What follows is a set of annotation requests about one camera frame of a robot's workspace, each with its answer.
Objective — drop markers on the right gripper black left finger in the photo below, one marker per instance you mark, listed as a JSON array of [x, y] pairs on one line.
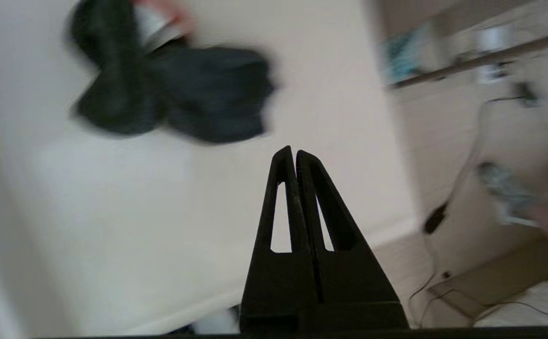
[[278, 282]]

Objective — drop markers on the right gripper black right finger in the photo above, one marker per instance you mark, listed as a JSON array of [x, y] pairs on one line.
[[354, 278]]

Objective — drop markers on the grey and orange cloth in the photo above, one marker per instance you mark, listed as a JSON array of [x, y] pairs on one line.
[[198, 94]]

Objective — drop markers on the brown cardboard piece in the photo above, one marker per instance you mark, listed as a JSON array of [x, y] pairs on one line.
[[504, 278]]

